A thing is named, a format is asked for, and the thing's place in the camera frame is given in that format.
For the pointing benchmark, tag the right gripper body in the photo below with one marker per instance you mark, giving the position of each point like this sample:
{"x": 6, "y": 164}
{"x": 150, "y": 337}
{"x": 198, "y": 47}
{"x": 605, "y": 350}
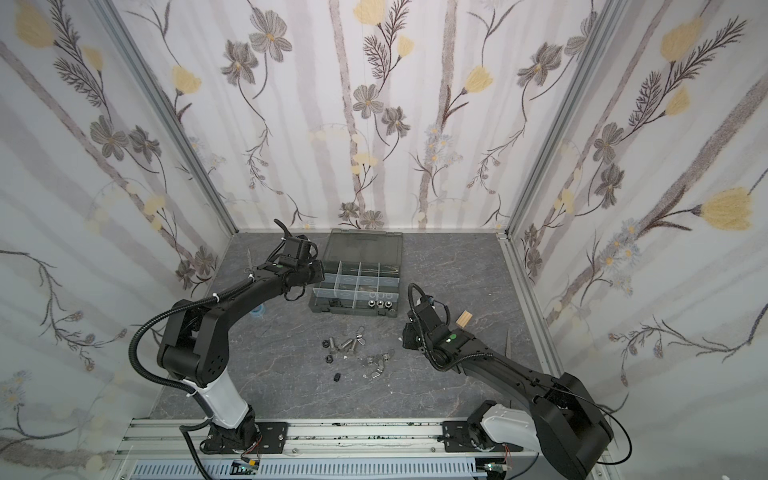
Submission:
{"x": 411, "y": 335}

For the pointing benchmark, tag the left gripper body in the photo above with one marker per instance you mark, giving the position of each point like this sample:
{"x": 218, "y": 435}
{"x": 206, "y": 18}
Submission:
{"x": 309, "y": 274}

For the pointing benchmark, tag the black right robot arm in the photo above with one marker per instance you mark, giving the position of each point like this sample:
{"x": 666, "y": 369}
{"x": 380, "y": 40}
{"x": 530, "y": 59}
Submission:
{"x": 556, "y": 418}

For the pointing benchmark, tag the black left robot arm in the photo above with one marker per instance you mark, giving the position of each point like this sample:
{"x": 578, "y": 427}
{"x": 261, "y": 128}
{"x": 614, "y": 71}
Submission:
{"x": 176, "y": 352}

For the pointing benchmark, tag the pile of screws and nuts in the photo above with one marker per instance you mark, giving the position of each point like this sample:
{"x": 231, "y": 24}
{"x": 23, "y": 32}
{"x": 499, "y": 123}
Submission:
{"x": 354, "y": 348}

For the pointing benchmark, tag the small wooden block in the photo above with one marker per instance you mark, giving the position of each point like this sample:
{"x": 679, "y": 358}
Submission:
{"x": 464, "y": 319}

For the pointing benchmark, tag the green compartment organizer box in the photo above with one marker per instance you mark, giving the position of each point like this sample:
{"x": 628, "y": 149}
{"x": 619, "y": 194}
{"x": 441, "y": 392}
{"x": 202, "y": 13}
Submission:
{"x": 362, "y": 274}

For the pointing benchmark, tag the red handled scissors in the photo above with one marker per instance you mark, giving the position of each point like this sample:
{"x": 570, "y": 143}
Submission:
{"x": 508, "y": 344}

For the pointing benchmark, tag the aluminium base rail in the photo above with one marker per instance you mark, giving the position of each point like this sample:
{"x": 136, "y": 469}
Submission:
{"x": 313, "y": 438}

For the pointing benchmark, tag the white slotted cable duct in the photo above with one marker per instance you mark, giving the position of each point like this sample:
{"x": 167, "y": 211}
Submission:
{"x": 351, "y": 468}

